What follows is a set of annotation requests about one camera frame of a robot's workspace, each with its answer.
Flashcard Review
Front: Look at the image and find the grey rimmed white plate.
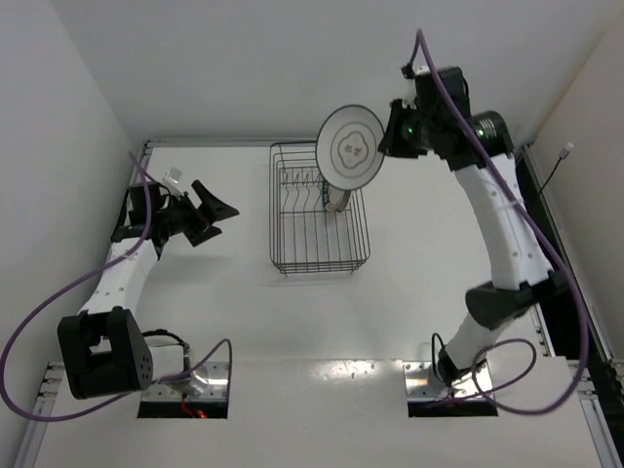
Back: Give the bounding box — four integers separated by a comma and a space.
315, 104, 384, 191

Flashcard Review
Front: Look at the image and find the orange sunburst pattern plate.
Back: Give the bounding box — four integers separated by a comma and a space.
332, 189, 351, 213

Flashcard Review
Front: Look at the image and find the green rimmed white plate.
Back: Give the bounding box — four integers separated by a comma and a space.
321, 177, 342, 212

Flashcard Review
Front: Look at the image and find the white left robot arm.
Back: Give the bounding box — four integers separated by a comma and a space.
58, 180, 239, 400

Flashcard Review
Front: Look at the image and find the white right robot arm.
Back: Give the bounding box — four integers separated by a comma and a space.
378, 65, 565, 385

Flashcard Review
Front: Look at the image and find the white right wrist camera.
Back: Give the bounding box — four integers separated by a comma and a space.
401, 62, 417, 108

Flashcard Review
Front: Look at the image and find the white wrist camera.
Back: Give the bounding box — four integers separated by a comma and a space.
161, 168, 184, 197
401, 62, 417, 108

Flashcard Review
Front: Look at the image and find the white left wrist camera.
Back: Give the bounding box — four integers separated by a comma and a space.
161, 168, 184, 197

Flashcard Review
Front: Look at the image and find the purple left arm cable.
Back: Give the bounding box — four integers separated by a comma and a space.
0, 149, 233, 421

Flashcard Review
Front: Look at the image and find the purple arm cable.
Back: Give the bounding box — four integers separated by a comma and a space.
0, 149, 233, 421
400, 27, 590, 415

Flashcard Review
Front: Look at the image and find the metal wire dish rack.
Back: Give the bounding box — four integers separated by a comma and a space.
269, 141, 371, 276

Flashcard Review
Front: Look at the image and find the black wall cable with plug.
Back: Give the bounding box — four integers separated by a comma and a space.
538, 142, 575, 194

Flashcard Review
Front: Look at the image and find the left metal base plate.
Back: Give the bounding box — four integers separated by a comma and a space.
141, 362, 230, 404

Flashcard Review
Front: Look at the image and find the metal base plate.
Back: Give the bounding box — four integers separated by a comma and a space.
403, 361, 493, 403
141, 362, 230, 404

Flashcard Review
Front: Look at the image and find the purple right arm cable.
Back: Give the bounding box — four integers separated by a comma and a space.
400, 27, 590, 415

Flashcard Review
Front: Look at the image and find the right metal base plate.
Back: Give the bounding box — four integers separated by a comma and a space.
403, 361, 493, 403

